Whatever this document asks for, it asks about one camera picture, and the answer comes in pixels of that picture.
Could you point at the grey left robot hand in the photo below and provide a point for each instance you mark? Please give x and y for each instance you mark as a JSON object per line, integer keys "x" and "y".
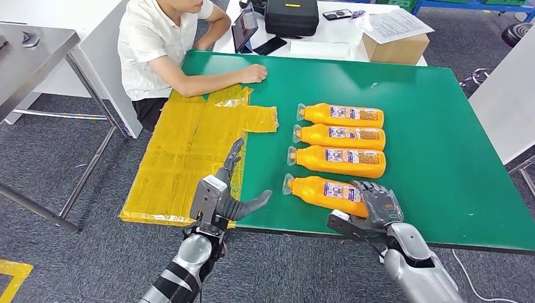
{"x": 238, "y": 209}

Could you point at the person's right hand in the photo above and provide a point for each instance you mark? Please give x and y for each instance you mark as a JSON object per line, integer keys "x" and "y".
{"x": 254, "y": 74}

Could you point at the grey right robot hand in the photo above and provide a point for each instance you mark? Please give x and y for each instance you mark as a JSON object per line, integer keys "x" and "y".
{"x": 382, "y": 207}

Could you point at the orange detergent bottle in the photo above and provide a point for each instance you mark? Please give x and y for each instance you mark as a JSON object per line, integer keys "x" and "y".
{"x": 315, "y": 136}
{"x": 313, "y": 192}
{"x": 317, "y": 113}
{"x": 313, "y": 161}

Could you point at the person's left forearm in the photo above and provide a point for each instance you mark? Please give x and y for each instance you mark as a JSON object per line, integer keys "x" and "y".
{"x": 215, "y": 31}

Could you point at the person's right forearm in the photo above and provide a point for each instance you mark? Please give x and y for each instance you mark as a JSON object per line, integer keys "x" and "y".
{"x": 209, "y": 83}

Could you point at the black smartphone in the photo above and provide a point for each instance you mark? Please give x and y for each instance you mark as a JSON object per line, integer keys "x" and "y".
{"x": 270, "y": 46}

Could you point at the black tablet on stand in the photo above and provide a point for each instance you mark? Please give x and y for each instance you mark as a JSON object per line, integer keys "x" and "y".
{"x": 244, "y": 29}

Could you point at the black carry case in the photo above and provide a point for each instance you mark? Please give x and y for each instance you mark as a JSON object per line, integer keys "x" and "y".
{"x": 292, "y": 19}

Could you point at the black device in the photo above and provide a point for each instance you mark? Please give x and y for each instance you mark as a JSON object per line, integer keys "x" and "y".
{"x": 255, "y": 4}

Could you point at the yellow taped cardboard mat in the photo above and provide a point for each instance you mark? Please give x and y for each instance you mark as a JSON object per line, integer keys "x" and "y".
{"x": 179, "y": 167}

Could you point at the smartphone in dark case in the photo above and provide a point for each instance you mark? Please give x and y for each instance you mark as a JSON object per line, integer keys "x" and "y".
{"x": 337, "y": 14}

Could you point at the person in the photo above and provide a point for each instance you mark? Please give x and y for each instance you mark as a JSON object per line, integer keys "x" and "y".
{"x": 150, "y": 46}

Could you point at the purple key bunch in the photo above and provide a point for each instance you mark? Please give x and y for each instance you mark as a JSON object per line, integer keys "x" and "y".
{"x": 358, "y": 14}

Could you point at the brown cardboard box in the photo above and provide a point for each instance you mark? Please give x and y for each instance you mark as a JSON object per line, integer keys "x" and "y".
{"x": 395, "y": 52}

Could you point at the metal furniture legs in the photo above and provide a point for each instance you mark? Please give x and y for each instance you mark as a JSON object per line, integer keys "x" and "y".
{"x": 522, "y": 164}

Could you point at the printed paper sheet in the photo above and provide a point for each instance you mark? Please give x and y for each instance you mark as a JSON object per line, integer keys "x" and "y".
{"x": 395, "y": 26}

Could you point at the green plastic crate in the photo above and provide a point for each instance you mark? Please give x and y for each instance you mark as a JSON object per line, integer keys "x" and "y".
{"x": 501, "y": 2}
{"x": 397, "y": 3}

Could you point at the white board panel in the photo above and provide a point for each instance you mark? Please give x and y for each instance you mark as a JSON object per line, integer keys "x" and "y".
{"x": 505, "y": 96}

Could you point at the black round stool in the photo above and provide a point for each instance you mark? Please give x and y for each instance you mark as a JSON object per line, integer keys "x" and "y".
{"x": 517, "y": 34}

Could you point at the steel table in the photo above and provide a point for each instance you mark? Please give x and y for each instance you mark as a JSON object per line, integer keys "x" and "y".
{"x": 25, "y": 71}

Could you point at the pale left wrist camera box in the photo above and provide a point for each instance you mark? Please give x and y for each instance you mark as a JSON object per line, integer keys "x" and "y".
{"x": 205, "y": 200}

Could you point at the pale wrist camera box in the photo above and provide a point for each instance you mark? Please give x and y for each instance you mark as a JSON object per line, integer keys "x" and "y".
{"x": 351, "y": 228}
{"x": 205, "y": 200}

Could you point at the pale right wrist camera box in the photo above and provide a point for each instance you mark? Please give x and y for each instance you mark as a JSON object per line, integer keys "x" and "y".
{"x": 351, "y": 228}

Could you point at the blue shelf frame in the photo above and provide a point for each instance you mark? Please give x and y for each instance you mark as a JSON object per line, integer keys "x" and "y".
{"x": 459, "y": 5}

